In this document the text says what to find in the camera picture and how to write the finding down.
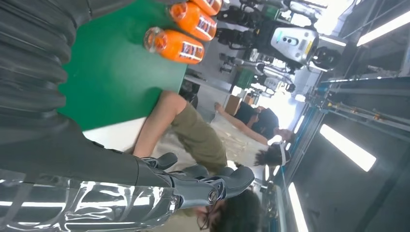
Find orange juice bottle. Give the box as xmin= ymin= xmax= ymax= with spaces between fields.
xmin=143 ymin=27 xmax=205 ymax=65
xmin=191 ymin=0 xmax=223 ymax=16
xmin=168 ymin=1 xmax=218 ymax=42

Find green table mat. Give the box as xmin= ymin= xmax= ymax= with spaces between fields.
xmin=58 ymin=0 xmax=188 ymax=131

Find person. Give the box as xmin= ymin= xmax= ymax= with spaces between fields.
xmin=254 ymin=142 xmax=292 ymax=167
xmin=214 ymin=101 xmax=295 ymax=146
xmin=132 ymin=90 xmax=263 ymax=232

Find person's glasses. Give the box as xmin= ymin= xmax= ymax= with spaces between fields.
xmin=196 ymin=203 xmax=221 ymax=232

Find cardboard box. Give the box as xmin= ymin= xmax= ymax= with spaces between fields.
xmin=224 ymin=95 xmax=243 ymax=116

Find green crate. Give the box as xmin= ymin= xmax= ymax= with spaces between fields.
xmin=236 ymin=69 xmax=256 ymax=89

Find ceiling light panel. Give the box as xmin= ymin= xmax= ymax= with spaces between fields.
xmin=320 ymin=124 xmax=377 ymax=173
xmin=287 ymin=182 xmax=310 ymax=232
xmin=356 ymin=10 xmax=410 ymax=47

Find grey humanoid robot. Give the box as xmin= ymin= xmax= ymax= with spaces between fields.
xmin=218 ymin=19 xmax=342 ymax=71

